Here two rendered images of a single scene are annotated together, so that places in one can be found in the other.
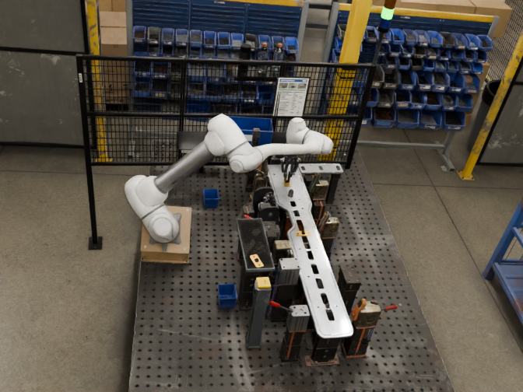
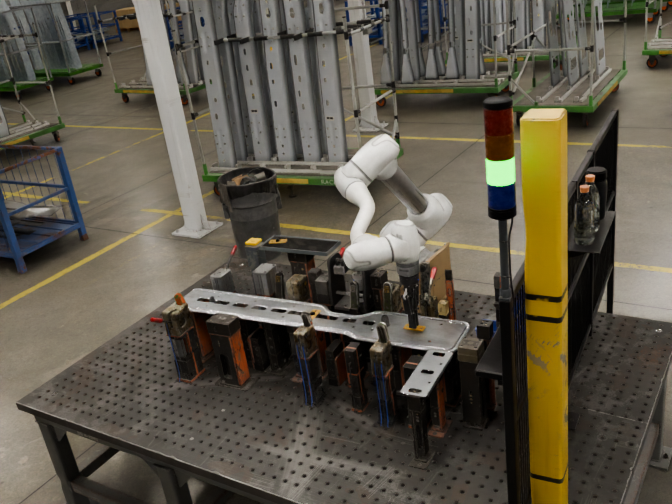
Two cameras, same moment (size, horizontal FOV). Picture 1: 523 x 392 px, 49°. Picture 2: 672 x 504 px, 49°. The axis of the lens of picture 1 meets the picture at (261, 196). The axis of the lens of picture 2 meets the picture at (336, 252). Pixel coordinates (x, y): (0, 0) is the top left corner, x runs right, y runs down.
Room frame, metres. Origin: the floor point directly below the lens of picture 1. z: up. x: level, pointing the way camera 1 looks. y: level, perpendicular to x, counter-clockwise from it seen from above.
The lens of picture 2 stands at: (4.48, -2.09, 2.50)
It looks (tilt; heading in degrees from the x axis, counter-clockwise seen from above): 24 degrees down; 136
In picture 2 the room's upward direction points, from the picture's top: 8 degrees counter-clockwise
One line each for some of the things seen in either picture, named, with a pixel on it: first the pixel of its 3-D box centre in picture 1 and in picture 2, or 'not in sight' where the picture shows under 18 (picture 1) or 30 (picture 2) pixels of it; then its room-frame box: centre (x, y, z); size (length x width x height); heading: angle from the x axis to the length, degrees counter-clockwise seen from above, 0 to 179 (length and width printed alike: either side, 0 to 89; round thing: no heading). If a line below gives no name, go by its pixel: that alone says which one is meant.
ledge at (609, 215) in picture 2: (260, 68); (585, 220); (3.44, 0.13, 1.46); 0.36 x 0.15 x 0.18; 105
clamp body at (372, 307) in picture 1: (360, 329); (183, 342); (1.90, -0.60, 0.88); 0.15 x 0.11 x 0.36; 105
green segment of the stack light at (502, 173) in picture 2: (387, 12); (500, 169); (3.57, -0.61, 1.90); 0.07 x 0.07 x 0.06
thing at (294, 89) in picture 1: (290, 96); not in sight; (3.42, -0.09, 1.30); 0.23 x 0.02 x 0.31; 105
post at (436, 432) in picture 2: not in sight; (436, 397); (3.06, -0.29, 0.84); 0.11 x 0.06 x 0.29; 105
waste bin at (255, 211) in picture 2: not in sight; (253, 215); (-0.12, 1.50, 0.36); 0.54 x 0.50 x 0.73; 101
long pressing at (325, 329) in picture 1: (305, 236); (307, 316); (2.40, -0.28, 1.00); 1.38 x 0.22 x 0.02; 15
